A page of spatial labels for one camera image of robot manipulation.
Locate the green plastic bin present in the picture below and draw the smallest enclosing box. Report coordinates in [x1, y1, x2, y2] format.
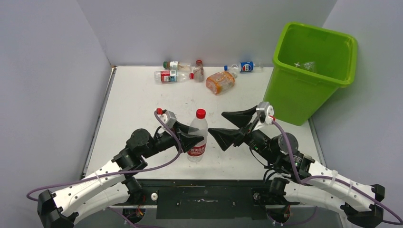
[264, 22, 358, 126]

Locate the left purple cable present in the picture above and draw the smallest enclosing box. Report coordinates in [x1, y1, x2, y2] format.
[26, 112, 184, 228]

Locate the red blue label bottle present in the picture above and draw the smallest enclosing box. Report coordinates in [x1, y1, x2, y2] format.
[154, 70, 194, 84]

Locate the red label clear bottle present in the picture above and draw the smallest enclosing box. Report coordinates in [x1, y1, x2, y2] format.
[187, 109, 208, 162]

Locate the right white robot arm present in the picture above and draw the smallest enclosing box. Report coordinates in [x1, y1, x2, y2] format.
[208, 102, 385, 228]

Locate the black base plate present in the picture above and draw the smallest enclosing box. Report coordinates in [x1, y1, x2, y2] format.
[120, 179, 296, 220]

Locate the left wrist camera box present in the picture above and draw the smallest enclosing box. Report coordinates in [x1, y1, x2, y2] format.
[156, 108, 177, 129]

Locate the red cap small bottle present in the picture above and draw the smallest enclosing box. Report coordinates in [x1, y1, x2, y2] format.
[193, 60, 204, 82]

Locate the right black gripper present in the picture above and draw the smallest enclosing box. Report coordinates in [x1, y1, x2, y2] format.
[206, 106, 277, 163]

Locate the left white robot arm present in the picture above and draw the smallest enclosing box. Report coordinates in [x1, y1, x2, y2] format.
[37, 123, 204, 228]

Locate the orange bottle white cap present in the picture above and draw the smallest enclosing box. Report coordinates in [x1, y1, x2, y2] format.
[205, 71, 238, 95]

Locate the far pepsi bottle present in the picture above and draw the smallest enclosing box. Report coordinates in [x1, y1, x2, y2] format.
[224, 61, 263, 73]

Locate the blue label water bottle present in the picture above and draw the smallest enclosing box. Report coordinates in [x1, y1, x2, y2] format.
[301, 61, 317, 73]

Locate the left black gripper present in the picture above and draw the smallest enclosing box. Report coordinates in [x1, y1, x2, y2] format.
[142, 121, 203, 159]

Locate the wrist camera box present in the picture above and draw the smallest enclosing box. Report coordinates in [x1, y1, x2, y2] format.
[251, 102, 275, 132]
[156, 108, 177, 129]

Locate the green cap brown bottle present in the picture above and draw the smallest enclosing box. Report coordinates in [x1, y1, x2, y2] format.
[163, 61, 191, 72]

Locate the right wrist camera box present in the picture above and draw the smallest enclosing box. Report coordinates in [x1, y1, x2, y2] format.
[251, 102, 275, 132]

